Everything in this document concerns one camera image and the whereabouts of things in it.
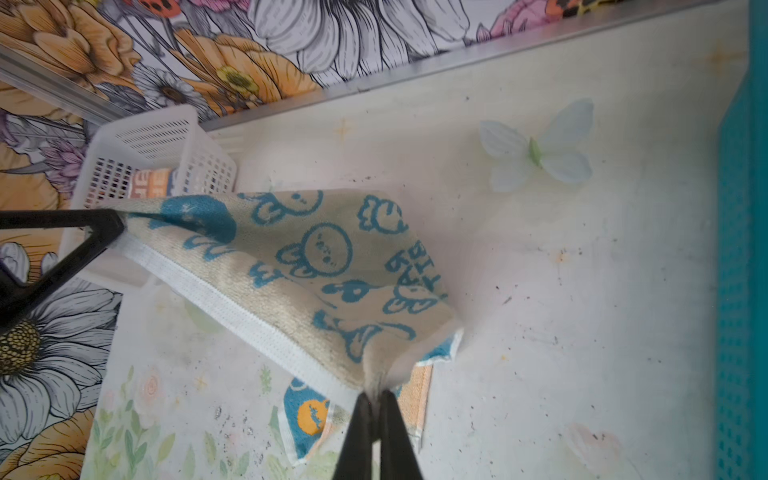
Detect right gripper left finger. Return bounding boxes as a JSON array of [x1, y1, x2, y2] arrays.
[[332, 393, 376, 480]]

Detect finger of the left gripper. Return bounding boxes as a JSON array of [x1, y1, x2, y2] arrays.
[[0, 208, 126, 334]]

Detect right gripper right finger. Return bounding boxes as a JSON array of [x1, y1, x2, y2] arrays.
[[377, 390, 423, 480]]

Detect white plastic basket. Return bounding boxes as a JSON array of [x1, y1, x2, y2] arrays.
[[59, 106, 243, 289]]

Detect blue patterned towel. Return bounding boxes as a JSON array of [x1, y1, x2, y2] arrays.
[[101, 190, 462, 478]]

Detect teal plastic basket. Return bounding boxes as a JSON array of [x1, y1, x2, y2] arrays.
[[714, 1, 767, 479]]

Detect multicolour striped letter towel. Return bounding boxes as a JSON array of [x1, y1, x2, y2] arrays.
[[128, 168, 177, 199]]

